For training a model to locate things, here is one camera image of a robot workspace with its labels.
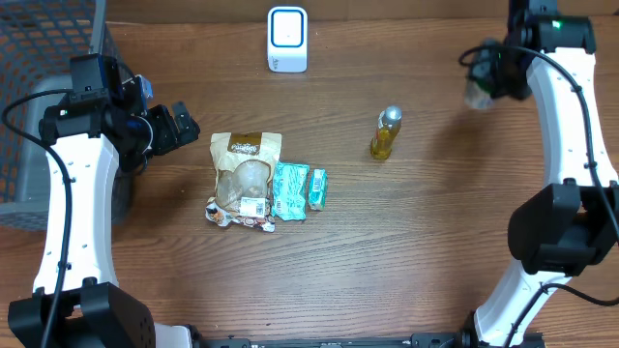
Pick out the brown snack bag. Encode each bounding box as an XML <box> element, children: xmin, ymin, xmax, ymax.
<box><xmin>205</xmin><ymin>132</ymin><xmax>282</xmax><ymax>233</ymax></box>

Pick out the dark grey mesh plastic basket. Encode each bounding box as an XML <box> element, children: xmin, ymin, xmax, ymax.
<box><xmin>1</xmin><ymin>0</ymin><xmax>122</xmax><ymax>231</ymax></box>

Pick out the teal tissue packet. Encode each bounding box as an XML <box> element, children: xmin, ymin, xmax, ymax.
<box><xmin>272</xmin><ymin>161</ymin><xmax>310</xmax><ymax>221</ymax></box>

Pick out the green lid white jar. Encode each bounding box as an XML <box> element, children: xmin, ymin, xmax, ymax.
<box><xmin>464</xmin><ymin>80</ymin><xmax>494</xmax><ymax>110</ymax></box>

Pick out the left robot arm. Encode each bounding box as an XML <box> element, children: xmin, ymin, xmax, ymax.
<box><xmin>8</xmin><ymin>53</ymin><xmax>200</xmax><ymax>347</ymax></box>

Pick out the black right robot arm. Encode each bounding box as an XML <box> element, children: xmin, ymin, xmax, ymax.
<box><xmin>441</xmin><ymin>0</ymin><xmax>618</xmax><ymax>347</ymax></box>

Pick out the green white tissue pack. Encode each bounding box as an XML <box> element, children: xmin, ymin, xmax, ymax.
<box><xmin>308</xmin><ymin>168</ymin><xmax>328</xmax><ymax>211</ymax></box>

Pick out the white barcode scanner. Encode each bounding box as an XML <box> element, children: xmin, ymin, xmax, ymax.
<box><xmin>267</xmin><ymin>6</ymin><xmax>309</xmax><ymax>73</ymax></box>

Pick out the yellow liquid bottle grey cap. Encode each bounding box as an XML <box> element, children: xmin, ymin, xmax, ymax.
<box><xmin>370</xmin><ymin>105</ymin><xmax>402</xmax><ymax>160</ymax></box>

